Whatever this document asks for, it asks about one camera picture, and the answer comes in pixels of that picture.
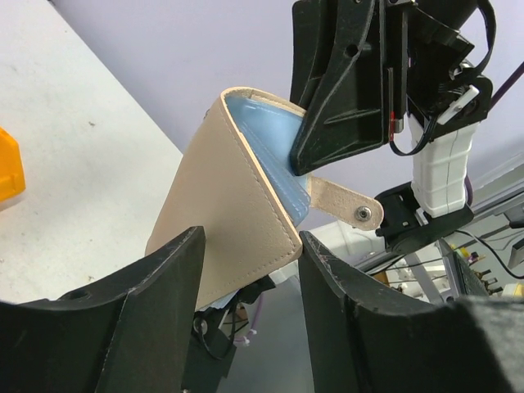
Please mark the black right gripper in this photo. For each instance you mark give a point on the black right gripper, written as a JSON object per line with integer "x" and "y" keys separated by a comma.
{"x": 338, "y": 76}

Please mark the yellow plastic bin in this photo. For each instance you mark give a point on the yellow plastic bin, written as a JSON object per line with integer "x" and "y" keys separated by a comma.
{"x": 12, "y": 171}

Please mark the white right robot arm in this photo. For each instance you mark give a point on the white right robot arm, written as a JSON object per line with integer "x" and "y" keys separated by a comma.
{"x": 434, "y": 203}

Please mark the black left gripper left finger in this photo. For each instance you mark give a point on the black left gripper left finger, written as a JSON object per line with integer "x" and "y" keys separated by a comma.
{"x": 127, "y": 332}

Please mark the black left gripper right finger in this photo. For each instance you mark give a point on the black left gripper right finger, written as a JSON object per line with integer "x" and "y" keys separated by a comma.
{"x": 366, "y": 337}

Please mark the beige leather card holder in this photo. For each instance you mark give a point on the beige leather card holder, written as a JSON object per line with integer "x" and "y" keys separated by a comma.
{"x": 188, "y": 201}

